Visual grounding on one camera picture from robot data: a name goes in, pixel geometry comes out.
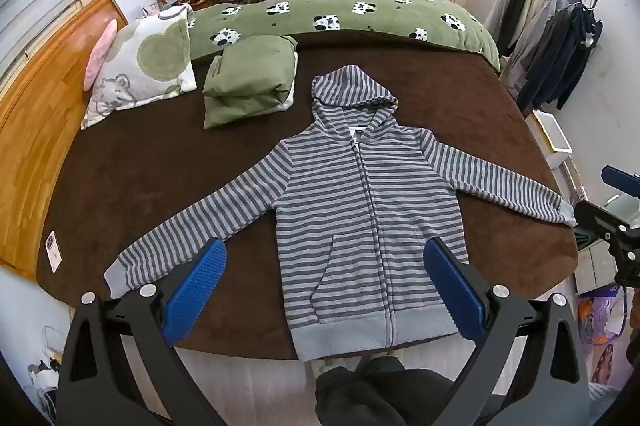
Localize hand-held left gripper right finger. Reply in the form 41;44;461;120
424;237;596;426

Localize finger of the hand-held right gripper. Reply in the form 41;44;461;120
601;165;640;199
573;201;640;251

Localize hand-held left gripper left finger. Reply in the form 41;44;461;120
56;237;228;426

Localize grey striped hoodie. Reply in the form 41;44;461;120
103;64;576;362

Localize row of hanging clothes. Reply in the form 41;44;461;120
497;0;604;111

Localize white plastic drawers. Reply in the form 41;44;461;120
552;156;626;294

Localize purple patterned bag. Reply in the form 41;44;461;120
577;293;631;387

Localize white box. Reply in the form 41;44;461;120
530;108;573;169

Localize white label tag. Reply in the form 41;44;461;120
44;231;63;271

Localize brown bed blanket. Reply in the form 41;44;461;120
36;30;579;361

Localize folded green bedding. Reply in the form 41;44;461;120
202;34;299;129

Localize wooden headboard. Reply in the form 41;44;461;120
0;0;130;281

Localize white green bear pillow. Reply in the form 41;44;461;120
81;4;197;130

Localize pink pillow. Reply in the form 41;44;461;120
84;18;118;92

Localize green panda print blanket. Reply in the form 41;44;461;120
187;0;502;74

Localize pile of white cables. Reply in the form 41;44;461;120
27;326;63;407

